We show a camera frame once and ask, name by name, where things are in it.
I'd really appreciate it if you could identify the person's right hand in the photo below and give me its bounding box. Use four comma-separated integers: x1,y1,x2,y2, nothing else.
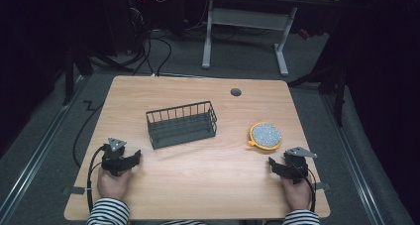
280,175,313,212

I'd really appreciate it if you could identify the white metal frame desk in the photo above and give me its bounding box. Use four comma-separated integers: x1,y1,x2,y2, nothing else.
200,0,341,77

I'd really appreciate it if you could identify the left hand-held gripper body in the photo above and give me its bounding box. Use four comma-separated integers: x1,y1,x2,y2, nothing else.
100,137,133,177

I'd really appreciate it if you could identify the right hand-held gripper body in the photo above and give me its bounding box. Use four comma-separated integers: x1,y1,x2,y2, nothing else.
282,146,319,185

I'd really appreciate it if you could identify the person's left hand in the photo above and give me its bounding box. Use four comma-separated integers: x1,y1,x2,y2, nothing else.
96,167,133,203

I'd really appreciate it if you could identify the person's striped shirt torso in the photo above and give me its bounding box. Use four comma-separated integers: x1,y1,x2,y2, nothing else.
159,219,207,225

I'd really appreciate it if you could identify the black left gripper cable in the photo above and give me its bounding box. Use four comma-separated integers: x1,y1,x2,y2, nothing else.
85,145,107,214

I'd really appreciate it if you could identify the black floor cable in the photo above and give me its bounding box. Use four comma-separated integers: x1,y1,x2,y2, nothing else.
72,100,104,169

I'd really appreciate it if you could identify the dark grey wire basket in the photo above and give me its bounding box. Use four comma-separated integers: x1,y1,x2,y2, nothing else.
145,100,219,151

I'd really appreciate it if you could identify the black metal stand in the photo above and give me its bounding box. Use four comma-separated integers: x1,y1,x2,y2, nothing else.
286,60,349,128
61,46,94,106

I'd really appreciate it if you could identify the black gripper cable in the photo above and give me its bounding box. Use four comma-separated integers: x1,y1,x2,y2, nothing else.
290,162,318,213
85,145,107,214

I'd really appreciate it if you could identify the metal floor rail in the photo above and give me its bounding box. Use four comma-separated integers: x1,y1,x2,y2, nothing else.
321,92,386,225
0,74,87,216

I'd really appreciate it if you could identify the bundle of black cables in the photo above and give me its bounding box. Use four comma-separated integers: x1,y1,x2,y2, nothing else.
127,0,207,77

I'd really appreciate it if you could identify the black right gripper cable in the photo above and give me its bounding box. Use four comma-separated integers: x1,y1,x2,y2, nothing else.
290,162,318,213

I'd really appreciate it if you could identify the round yellow speckled scrubber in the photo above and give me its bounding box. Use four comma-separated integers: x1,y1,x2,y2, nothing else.
248,121,283,152

